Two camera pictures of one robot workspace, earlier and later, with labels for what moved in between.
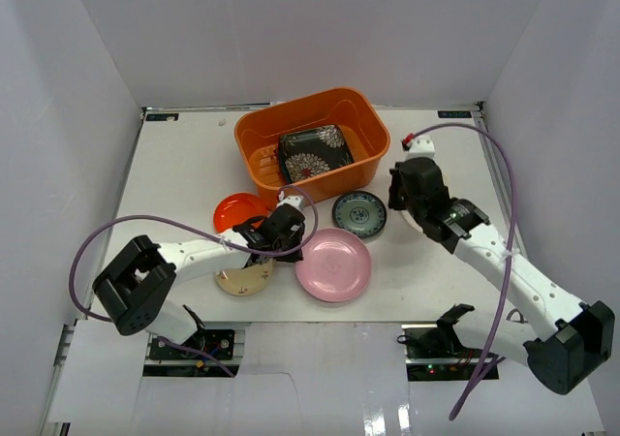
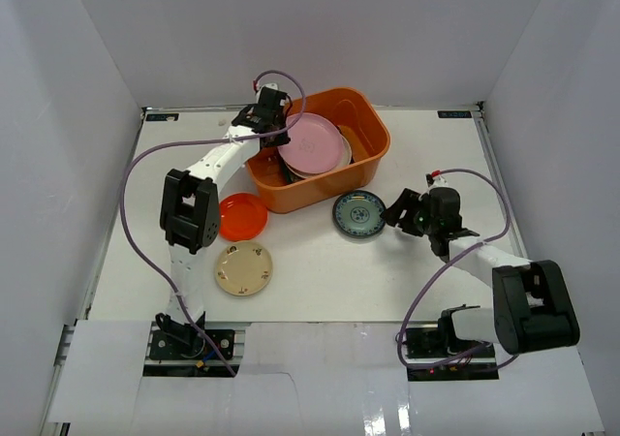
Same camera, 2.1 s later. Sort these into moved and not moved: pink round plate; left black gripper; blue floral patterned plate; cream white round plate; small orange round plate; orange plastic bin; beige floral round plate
Moved: cream white round plate; left black gripper; pink round plate
Not moved: blue floral patterned plate; small orange round plate; orange plastic bin; beige floral round plate
